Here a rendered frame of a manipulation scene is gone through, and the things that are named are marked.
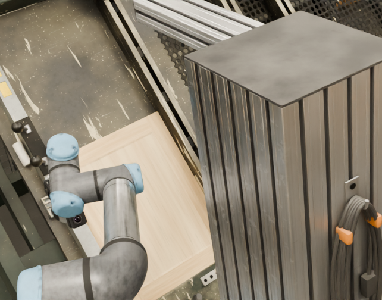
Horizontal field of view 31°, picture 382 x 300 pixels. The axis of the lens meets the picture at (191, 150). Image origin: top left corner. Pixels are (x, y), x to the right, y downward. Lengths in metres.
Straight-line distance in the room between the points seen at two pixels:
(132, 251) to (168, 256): 1.05
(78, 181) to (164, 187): 0.82
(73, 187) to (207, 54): 0.63
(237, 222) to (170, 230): 1.20
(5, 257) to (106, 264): 0.94
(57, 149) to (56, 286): 0.47
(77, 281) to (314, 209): 0.46
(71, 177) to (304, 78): 0.78
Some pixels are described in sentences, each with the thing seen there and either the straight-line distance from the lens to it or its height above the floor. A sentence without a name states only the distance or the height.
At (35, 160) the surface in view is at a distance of 2.15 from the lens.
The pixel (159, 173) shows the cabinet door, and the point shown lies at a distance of 2.41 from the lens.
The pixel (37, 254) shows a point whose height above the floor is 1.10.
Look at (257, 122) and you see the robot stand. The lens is 0.99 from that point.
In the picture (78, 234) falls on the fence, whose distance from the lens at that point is 2.25.
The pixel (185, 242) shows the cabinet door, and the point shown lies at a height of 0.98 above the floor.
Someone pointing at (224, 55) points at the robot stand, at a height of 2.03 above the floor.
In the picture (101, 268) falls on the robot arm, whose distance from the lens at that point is 1.27.
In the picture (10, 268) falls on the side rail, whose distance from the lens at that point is 2.19.
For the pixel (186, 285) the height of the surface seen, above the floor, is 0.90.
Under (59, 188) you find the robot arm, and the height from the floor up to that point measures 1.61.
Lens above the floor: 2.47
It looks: 31 degrees down
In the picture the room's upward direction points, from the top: 9 degrees counter-clockwise
